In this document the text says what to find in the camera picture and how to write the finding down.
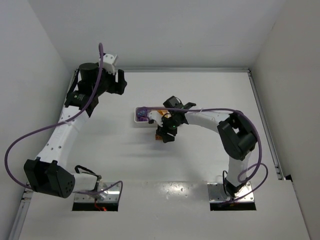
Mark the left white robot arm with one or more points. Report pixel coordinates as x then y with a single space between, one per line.
47 173

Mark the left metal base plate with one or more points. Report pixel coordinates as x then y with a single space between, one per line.
107 201

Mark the white three-compartment tray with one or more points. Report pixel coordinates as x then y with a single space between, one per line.
151 109

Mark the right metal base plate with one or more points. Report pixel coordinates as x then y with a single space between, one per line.
244 200

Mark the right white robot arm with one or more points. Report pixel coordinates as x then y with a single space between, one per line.
236 132

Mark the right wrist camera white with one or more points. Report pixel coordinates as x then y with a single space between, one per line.
155 117

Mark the orange curved lego brick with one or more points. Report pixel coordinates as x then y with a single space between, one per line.
164 113

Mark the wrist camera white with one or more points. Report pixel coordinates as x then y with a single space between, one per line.
155 117
109 63

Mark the purple lego brick front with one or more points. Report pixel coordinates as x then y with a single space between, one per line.
142 119

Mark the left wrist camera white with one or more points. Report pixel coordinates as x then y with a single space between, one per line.
109 63

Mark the metal base plate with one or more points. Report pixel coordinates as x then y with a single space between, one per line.
107 201
244 200

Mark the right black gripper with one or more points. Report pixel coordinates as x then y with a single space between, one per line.
169 135

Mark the purple lego brick top pile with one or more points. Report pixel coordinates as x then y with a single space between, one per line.
141 112

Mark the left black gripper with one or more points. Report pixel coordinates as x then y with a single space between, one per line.
120 82

